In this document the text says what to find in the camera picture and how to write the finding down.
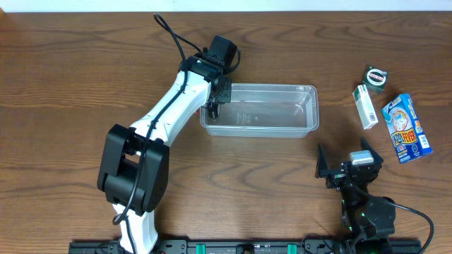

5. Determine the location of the white green medicine box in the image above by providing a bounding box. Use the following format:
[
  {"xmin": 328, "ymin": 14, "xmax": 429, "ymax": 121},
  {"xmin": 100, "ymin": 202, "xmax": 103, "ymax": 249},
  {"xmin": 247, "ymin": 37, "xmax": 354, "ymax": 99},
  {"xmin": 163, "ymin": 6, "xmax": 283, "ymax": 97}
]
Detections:
[{"xmin": 352, "ymin": 85, "xmax": 379, "ymax": 129}]

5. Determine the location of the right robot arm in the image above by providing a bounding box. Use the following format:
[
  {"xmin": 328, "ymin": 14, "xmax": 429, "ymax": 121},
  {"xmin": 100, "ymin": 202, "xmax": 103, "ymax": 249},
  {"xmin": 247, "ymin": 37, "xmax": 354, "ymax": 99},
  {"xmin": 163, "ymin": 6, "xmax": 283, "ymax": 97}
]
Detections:
[{"xmin": 316, "ymin": 138, "xmax": 396, "ymax": 253}]

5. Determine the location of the black bottle white cap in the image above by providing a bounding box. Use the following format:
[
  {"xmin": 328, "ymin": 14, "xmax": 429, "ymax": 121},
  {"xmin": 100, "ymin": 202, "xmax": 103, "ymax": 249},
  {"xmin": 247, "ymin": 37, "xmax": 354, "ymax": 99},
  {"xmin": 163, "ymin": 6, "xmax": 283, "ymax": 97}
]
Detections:
[{"xmin": 207, "ymin": 103, "xmax": 220, "ymax": 119}]

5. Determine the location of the clear plastic container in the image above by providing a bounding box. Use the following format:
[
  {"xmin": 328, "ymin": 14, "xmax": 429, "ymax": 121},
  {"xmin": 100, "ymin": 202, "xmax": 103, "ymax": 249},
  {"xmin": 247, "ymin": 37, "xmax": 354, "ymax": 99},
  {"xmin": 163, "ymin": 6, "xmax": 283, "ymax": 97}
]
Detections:
[{"xmin": 200, "ymin": 83, "xmax": 319, "ymax": 138}]

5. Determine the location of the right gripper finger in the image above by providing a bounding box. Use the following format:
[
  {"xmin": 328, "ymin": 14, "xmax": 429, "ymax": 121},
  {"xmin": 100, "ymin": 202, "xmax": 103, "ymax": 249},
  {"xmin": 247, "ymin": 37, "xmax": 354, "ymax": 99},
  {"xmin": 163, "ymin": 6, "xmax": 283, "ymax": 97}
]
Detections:
[
  {"xmin": 316, "ymin": 145, "xmax": 328, "ymax": 176},
  {"xmin": 360, "ymin": 137, "xmax": 382, "ymax": 163}
]

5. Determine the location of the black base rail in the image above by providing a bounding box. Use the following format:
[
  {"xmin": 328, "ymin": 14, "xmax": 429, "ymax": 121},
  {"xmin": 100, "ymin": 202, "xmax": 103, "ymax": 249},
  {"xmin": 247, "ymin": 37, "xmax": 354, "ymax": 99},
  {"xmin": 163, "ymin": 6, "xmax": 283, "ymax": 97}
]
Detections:
[{"xmin": 68, "ymin": 238, "xmax": 422, "ymax": 254}]

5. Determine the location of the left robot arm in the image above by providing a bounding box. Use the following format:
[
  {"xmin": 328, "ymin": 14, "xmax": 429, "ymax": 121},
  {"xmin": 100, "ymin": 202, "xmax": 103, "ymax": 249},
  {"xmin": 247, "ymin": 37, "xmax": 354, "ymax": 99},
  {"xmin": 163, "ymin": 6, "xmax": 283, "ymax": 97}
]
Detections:
[{"xmin": 97, "ymin": 53, "xmax": 236, "ymax": 253}]

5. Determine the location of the dark green round-label box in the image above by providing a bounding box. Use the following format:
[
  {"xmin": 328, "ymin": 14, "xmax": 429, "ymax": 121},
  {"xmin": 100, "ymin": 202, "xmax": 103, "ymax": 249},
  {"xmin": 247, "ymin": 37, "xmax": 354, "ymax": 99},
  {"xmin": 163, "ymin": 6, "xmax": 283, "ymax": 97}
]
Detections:
[{"xmin": 362, "ymin": 65, "xmax": 388, "ymax": 92}]

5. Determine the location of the blue Kool Fever box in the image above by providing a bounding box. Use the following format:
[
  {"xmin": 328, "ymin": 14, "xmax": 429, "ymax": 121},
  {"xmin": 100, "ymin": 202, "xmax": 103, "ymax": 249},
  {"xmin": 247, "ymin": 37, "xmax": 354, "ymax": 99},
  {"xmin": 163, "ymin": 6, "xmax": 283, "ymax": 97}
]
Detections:
[{"xmin": 381, "ymin": 93, "xmax": 433, "ymax": 164}]

